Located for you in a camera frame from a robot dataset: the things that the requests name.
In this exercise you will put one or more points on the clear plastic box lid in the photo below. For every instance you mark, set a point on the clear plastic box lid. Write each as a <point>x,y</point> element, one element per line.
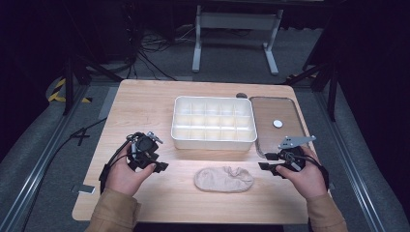
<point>274,112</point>

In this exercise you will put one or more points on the small dark round object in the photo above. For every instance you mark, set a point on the small dark round object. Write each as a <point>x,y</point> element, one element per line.
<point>241,95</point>

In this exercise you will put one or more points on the black tripod stand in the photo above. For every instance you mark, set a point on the black tripod stand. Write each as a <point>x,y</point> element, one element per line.
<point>328,77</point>
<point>72,74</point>

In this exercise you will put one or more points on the white divided storage box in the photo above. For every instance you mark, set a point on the white divided storage box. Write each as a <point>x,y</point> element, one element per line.
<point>212,122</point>

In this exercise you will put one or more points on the aluminium floor rail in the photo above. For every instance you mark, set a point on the aluminium floor rail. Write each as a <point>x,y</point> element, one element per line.
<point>348,161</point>
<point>42,161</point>

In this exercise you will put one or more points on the beige sock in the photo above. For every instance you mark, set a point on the beige sock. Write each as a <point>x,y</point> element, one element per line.
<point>224,179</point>

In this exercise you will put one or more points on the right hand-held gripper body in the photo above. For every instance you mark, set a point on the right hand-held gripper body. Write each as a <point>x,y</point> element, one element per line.
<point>291,156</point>

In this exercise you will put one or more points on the small white floor label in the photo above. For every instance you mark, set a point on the small white floor label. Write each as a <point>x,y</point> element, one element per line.
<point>83,189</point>

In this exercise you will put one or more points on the person's left hand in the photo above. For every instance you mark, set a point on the person's left hand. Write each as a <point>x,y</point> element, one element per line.
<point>124,177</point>

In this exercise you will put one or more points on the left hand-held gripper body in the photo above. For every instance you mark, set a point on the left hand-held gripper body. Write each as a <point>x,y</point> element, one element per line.
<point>143,148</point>

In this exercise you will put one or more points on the grey metal stand frame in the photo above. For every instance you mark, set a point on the grey metal stand frame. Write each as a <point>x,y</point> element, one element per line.
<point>237,21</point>

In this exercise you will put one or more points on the person's right hand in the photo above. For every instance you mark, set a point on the person's right hand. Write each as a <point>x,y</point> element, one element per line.
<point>306,180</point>

